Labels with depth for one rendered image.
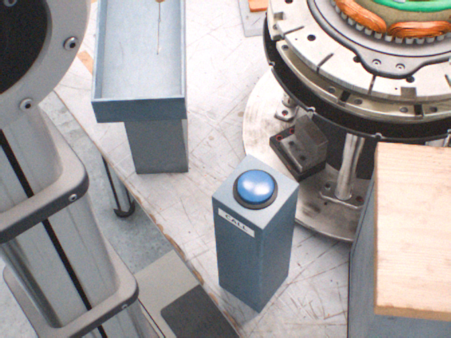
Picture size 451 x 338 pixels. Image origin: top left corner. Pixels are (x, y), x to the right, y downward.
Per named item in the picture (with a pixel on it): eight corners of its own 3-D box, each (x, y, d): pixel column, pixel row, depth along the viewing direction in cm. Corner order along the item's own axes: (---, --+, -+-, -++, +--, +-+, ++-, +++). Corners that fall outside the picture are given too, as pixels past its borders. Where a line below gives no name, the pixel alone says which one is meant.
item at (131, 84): (130, 85, 121) (101, -49, 97) (195, 82, 121) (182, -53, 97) (125, 218, 108) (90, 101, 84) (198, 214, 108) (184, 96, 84)
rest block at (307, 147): (304, 133, 110) (306, 113, 106) (325, 159, 107) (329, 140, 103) (279, 146, 109) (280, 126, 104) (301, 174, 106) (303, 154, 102)
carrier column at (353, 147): (352, 190, 107) (373, 105, 89) (349, 205, 106) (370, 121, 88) (335, 187, 107) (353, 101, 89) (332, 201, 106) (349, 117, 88)
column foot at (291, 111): (305, 92, 117) (306, 88, 116) (291, 123, 113) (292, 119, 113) (288, 86, 117) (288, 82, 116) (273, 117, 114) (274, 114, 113)
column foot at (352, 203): (324, 180, 108) (324, 178, 107) (367, 195, 106) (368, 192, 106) (317, 197, 106) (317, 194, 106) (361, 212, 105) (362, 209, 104)
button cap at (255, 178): (251, 167, 82) (251, 162, 81) (280, 185, 81) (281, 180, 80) (229, 192, 80) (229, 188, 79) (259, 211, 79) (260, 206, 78)
